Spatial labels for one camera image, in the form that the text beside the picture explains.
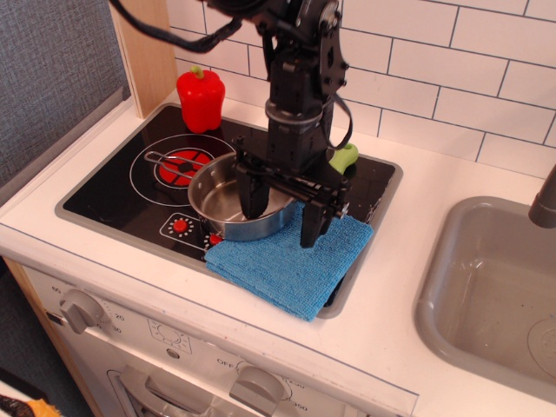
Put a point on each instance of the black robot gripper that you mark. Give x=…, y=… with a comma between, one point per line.
x=292, y=158

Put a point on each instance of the silver metal pan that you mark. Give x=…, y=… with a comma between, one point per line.
x=213, y=194

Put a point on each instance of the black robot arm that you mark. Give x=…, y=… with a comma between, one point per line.
x=302, y=52

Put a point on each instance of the black toy stove top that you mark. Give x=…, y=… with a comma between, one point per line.
x=134, y=201

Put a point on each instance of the blue folded cloth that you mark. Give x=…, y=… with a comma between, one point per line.
x=277, y=269

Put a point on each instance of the red toy bell pepper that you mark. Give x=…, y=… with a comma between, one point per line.
x=201, y=93

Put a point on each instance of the grey right oven knob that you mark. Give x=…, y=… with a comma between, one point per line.
x=257, y=389

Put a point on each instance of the grey oven knob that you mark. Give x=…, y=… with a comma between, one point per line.
x=257, y=389
x=80, y=310

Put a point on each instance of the white toy oven front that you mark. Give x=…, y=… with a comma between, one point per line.
x=130, y=364

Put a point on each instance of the grey toy sink basin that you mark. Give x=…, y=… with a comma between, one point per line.
x=487, y=303

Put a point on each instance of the grey left oven knob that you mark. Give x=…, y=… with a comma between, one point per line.
x=80, y=310

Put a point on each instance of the grey faucet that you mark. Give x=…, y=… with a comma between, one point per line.
x=542, y=211

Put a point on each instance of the orange fuzzy object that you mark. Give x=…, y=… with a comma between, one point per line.
x=32, y=408

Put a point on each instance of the green handled grey spatula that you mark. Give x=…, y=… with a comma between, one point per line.
x=343, y=158

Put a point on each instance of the wooden side post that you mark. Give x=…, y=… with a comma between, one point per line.
x=149, y=64

